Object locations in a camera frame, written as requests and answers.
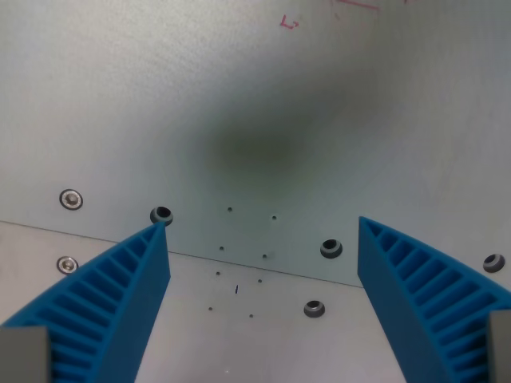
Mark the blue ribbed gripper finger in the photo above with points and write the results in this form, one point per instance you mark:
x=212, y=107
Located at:
x=120, y=303
x=403, y=295

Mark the silver countersunk screw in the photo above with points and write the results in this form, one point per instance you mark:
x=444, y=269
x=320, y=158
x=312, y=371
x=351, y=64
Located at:
x=67, y=265
x=71, y=198

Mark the dark socket head bolt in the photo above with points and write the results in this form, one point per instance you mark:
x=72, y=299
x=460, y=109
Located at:
x=314, y=308
x=493, y=263

